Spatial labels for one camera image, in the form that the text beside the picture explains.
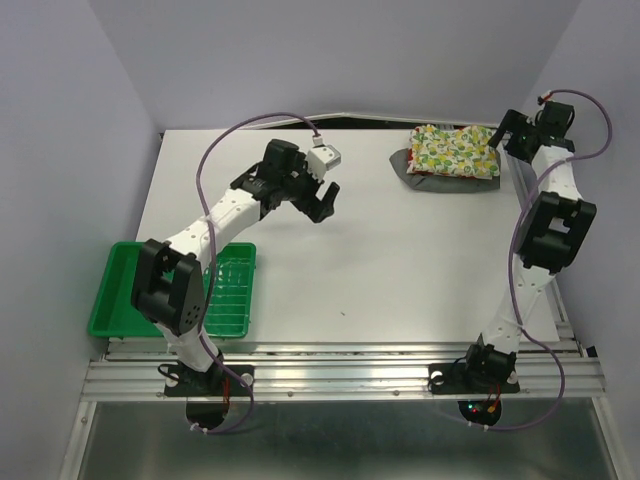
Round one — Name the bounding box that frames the grey folded skirt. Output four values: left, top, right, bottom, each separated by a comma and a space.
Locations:
389, 149, 501, 194

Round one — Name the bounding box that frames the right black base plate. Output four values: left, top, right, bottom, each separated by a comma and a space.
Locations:
428, 362, 520, 395

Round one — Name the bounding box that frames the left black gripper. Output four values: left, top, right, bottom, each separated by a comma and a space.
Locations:
279, 152, 338, 223

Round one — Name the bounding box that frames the lemon print skirt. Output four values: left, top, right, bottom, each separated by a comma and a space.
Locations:
407, 124, 501, 180

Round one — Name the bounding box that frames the aluminium front rail frame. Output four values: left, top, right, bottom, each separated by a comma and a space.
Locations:
60, 338, 634, 479

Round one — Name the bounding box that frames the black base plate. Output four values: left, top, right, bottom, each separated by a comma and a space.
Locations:
428, 362, 520, 395
157, 362, 255, 398

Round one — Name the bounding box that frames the green plastic tray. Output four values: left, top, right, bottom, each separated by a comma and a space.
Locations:
88, 242, 257, 339

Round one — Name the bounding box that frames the purple cable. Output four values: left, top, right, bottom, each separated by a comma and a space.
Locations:
467, 88, 614, 432
187, 112, 324, 435

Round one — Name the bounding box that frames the right side aluminium rail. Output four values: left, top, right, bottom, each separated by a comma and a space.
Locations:
480, 139, 597, 357

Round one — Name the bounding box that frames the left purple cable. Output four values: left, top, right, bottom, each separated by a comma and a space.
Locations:
187, 112, 324, 435

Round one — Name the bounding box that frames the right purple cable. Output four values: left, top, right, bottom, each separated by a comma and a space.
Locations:
467, 88, 614, 432

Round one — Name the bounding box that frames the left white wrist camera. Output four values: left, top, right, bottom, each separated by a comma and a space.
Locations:
306, 145, 342, 180

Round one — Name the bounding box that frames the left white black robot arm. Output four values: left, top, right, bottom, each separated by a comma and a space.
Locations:
131, 138, 342, 394

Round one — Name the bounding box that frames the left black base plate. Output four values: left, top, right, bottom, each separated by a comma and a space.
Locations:
157, 362, 255, 398

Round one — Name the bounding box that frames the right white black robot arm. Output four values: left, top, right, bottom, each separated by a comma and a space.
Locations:
459, 99, 597, 392

